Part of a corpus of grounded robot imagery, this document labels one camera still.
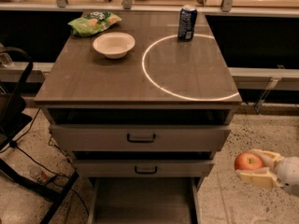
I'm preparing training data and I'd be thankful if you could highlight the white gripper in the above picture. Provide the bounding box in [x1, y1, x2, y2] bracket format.
[235, 149, 299, 196]

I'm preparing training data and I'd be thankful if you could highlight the red apple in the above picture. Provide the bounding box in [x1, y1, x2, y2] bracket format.
[235, 152, 263, 171]

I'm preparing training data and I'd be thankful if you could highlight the grey drawer cabinet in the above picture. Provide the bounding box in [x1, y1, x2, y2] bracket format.
[34, 10, 243, 224]

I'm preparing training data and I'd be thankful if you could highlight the bottom open drawer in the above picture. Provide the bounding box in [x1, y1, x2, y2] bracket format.
[87, 177, 201, 224]

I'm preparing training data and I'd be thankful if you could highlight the middle grey drawer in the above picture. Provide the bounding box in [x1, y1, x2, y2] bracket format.
[73, 160, 214, 177]

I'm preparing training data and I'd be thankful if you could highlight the grey drawer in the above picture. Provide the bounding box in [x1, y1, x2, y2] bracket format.
[50, 125, 231, 152]
[73, 160, 214, 177]

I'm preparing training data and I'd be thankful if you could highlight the top grey drawer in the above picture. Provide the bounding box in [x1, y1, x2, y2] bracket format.
[50, 125, 231, 152]

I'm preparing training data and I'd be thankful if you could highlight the blue soda can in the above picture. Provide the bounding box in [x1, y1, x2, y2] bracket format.
[178, 5, 197, 41]

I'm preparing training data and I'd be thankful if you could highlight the white bowl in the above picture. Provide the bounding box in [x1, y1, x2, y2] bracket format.
[93, 32, 135, 59]

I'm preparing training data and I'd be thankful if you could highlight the green chip bag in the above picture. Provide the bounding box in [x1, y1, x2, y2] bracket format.
[68, 11, 122, 37]

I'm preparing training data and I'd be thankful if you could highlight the clear plastic bottle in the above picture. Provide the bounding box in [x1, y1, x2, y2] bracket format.
[28, 164, 50, 185]

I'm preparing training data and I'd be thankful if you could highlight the black floor cable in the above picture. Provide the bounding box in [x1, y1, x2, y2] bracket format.
[0, 108, 90, 217]

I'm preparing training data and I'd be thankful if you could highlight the black chair frame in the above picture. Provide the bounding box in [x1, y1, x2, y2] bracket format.
[0, 47, 78, 224]

